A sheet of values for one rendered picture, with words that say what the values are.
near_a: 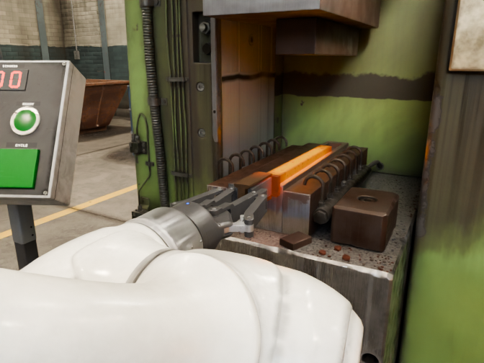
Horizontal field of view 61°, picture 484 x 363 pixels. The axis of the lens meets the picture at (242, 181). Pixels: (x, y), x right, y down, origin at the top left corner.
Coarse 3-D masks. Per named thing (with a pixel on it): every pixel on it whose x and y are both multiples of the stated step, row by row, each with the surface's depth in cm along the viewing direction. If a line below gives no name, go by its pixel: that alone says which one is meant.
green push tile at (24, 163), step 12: (0, 156) 76; (12, 156) 76; (24, 156) 76; (36, 156) 76; (0, 168) 76; (12, 168) 76; (24, 168) 76; (36, 168) 76; (0, 180) 75; (12, 180) 75; (24, 180) 75
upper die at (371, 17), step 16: (208, 0) 66; (224, 0) 65; (240, 0) 64; (256, 0) 63; (272, 0) 61; (288, 0) 60; (304, 0) 59; (320, 0) 58; (336, 0) 65; (352, 0) 72; (368, 0) 82; (208, 16) 67; (224, 16) 67; (240, 16) 67; (256, 16) 67; (272, 16) 67; (288, 16) 67; (304, 16) 67; (320, 16) 67; (336, 16) 67; (352, 16) 74; (368, 16) 84
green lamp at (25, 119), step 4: (20, 112) 79; (24, 112) 79; (28, 112) 79; (32, 112) 79; (16, 116) 79; (20, 116) 79; (24, 116) 78; (28, 116) 78; (32, 116) 78; (16, 120) 78; (20, 120) 78; (24, 120) 78; (28, 120) 78; (32, 120) 78; (16, 124) 78; (20, 124) 78; (24, 124) 78; (28, 124) 78; (32, 124) 78; (16, 128) 78; (20, 128) 78; (24, 128) 78; (28, 128) 78
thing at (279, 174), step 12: (300, 156) 85; (312, 156) 85; (276, 168) 75; (288, 168) 75; (300, 168) 79; (240, 180) 63; (252, 180) 63; (276, 180) 67; (240, 192) 61; (276, 192) 67
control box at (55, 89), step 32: (0, 64) 82; (32, 64) 81; (64, 64) 81; (0, 96) 80; (32, 96) 80; (64, 96) 80; (0, 128) 79; (32, 128) 78; (64, 128) 80; (64, 160) 80; (0, 192) 76; (32, 192) 75; (64, 192) 80
